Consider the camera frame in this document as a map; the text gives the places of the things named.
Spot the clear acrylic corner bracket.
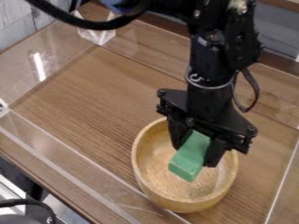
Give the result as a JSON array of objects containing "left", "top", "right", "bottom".
[{"left": 73, "top": 10, "right": 116, "bottom": 46}]

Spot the brown wooden bowl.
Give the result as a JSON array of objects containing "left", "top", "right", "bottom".
[{"left": 131, "top": 118, "right": 239, "bottom": 214}]

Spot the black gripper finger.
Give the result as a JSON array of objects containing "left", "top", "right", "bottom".
[
  {"left": 168, "top": 116, "right": 195, "bottom": 150},
  {"left": 204, "top": 135, "right": 232, "bottom": 168}
]

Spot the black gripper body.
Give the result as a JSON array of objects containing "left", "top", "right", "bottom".
[{"left": 156, "top": 86, "right": 257, "bottom": 154}]

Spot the clear acrylic tray wall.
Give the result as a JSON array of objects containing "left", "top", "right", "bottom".
[{"left": 0, "top": 99, "right": 191, "bottom": 224}]

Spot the green rectangular block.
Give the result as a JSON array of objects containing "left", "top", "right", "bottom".
[{"left": 168, "top": 131, "right": 211, "bottom": 182}]

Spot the black cable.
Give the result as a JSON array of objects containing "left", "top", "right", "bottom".
[{"left": 0, "top": 199, "right": 56, "bottom": 224}]

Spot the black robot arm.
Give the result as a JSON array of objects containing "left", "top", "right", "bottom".
[{"left": 24, "top": 0, "right": 263, "bottom": 167}]

